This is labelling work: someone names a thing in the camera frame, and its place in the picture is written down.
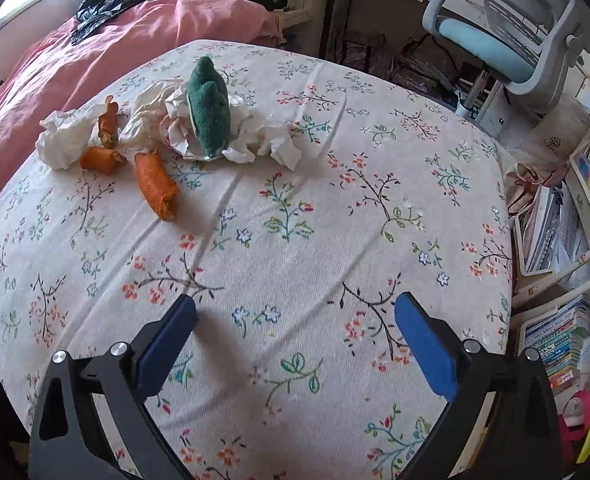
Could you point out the large white paper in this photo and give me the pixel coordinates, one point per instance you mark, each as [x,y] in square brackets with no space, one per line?
[157,120]

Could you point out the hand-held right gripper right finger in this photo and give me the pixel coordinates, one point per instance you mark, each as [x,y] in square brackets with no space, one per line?
[425,345]

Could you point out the grey and blue office chair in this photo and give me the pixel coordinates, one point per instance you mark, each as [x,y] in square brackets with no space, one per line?
[480,42]

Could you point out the row of colourful books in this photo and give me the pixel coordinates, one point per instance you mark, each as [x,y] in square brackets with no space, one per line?
[560,345]

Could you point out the black plastic bag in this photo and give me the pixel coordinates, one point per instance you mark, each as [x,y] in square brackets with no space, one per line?
[115,0]

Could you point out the green plush toy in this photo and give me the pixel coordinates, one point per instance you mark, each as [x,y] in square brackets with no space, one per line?
[207,105]

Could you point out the floral bed sheet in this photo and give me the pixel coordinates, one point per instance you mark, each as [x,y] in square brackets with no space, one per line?
[300,260]

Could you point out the stack of notebooks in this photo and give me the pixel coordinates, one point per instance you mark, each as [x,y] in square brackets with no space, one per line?
[550,230]

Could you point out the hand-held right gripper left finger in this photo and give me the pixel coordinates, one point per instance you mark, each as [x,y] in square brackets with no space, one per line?
[167,345]

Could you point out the pink blanket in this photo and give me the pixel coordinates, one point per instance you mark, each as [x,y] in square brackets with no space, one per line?
[75,70]

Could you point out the crumpled white tissue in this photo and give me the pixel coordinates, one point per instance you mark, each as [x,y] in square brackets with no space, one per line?
[270,142]
[65,137]

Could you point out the dark framed board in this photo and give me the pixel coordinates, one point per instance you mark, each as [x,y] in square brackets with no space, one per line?
[336,15]

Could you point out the white drawer cabinet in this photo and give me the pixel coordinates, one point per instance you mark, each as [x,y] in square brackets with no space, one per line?
[495,110]

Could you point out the white tote bag tree print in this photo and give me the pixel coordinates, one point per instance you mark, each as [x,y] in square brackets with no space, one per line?
[555,142]

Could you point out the plastic wrapped bundle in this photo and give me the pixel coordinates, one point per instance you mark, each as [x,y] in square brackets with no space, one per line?
[395,62]

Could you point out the small orange peel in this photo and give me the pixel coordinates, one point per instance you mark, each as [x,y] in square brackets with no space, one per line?
[100,159]
[108,124]

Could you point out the large orange peel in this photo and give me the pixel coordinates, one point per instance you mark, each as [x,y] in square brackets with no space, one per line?
[156,185]

